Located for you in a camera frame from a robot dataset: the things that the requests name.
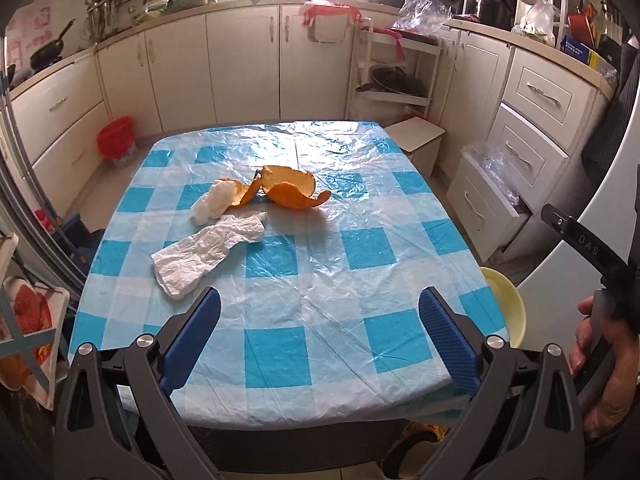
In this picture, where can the black pan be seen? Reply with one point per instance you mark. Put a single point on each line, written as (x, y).
(395, 80)

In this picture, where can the yellow round stool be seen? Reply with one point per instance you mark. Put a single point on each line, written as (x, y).
(505, 300)

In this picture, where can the grey sliding door frame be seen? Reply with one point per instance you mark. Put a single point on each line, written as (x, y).
(30, 175)

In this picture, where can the clear plastic bag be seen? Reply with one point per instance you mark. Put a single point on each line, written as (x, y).
(422, 12)

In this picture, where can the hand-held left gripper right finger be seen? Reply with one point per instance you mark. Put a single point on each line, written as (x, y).
(450, 340)

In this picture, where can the hanging kitchen utensils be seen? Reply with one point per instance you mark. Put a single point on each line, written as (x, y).
(107, 5)

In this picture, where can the white appliance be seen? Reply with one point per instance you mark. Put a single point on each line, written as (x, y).
(560, 270)

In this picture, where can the white square stool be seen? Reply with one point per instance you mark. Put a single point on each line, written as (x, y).
(415, 132)

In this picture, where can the white storage rack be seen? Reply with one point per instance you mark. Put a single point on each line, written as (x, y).
(400, 105)

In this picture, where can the large orange peel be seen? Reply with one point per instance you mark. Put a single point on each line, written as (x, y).
(290, 192)

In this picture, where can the blue box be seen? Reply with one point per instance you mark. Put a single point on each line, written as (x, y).
(580, 50)

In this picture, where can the red trash bin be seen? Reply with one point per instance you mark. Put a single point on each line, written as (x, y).
(116, 137)

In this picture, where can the dark table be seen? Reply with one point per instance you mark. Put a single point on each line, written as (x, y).
(300, 445)

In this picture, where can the person's right hand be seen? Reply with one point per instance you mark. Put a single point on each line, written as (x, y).
(577, 345)

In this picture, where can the blue checked plastic tablecloth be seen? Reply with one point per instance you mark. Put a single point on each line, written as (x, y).
(310, 285)

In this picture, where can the cream kitchen cabinets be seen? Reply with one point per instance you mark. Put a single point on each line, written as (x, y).
(240, 70)

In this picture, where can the crumpled white tissue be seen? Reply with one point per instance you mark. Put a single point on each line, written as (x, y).
(215, 202)

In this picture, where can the white tissue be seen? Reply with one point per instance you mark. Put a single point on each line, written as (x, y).
(200, 255)
(215, 202)

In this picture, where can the black wok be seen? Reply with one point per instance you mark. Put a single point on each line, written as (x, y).
(47, 52)

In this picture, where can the red plastic bag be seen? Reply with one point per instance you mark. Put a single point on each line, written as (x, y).
(398, 45)
(330, 10)

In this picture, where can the plastic bag of vegetables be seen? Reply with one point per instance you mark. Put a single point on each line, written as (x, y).
(540, 22)

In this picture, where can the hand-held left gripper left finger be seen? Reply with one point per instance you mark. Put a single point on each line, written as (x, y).
(192, 340)

